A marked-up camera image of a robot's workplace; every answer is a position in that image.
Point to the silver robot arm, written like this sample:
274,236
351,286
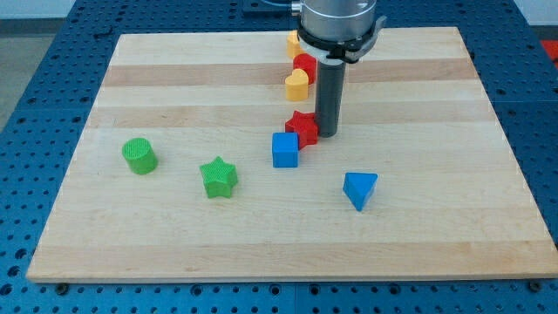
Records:
337,20

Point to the blue cube block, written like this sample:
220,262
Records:
285,152

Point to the blue triangle block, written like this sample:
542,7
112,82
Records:
359,188

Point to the red star block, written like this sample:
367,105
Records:
305,126

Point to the green star block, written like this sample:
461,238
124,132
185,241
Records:
219,178

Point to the yellow heart block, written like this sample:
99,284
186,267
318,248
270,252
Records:
297,85

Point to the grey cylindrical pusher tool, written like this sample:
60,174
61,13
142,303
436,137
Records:
329,90

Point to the red block behind heart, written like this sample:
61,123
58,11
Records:
306,62

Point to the wooden board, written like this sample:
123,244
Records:
450,203

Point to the yellow block at back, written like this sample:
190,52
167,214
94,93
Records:
293,47

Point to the green cylinder block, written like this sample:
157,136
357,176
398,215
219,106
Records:
139,156

